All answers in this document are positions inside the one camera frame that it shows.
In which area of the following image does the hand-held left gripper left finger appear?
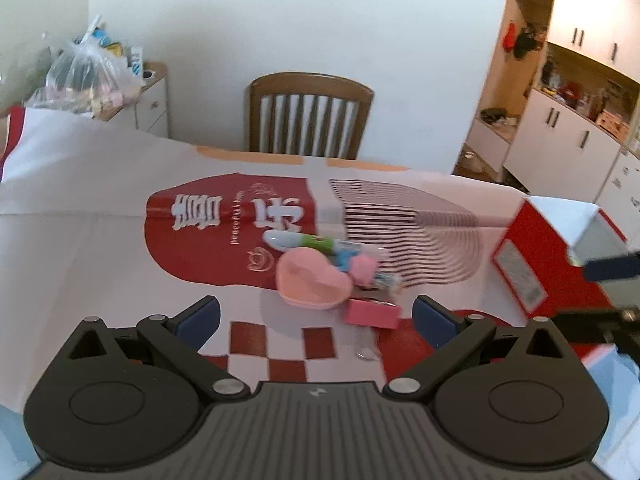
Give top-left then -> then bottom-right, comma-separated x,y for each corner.
67,296 -> 250,401

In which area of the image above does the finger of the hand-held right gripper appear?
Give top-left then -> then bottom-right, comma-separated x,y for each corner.
553,307 -> 640,359
582,254 -> 640,284

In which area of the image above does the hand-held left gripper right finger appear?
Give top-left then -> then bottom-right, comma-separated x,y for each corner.
384,295 -> 571,401

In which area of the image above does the pink rectangular box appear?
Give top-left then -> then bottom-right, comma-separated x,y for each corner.
345,298 -> 401,330

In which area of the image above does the grey cardboard box red rim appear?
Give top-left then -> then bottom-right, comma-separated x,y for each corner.
492,197 -> 640,372

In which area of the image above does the clear plastic wrapper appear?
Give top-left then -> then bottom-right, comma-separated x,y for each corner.
372,272 -> 404,297

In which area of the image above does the pink small cube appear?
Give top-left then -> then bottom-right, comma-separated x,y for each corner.
349,255 -> 377,286

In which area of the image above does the white sticker-covered shelf cabinet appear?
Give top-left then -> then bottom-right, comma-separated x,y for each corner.
594,147 -> 640,213

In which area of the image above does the red white printed tablecloth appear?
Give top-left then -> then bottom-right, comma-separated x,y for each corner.
0,105 -> 618,411

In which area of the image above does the pink heart-shaped dish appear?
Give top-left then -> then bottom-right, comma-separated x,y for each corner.
276,249 -> 354,311

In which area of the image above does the white green pen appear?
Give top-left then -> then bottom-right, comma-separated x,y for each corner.
262,232 -> 387,262

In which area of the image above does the white shoe bench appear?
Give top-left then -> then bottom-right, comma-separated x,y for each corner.
464,114 -> 514,177

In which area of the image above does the white small drawer cabinet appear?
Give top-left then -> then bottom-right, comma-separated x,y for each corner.
97,62 -> 171,139

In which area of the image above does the brown wooden chair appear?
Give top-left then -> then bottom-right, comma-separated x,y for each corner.
245,74 -> 376,161

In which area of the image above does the black hanging bag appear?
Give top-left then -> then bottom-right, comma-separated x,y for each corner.
515,25 -> 546,59

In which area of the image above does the clear plastic bag of goods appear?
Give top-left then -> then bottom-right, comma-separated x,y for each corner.
25,14 -> 147,117

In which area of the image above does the white cabinet with black handles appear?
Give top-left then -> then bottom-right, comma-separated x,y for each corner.
502,0 -> 640,207

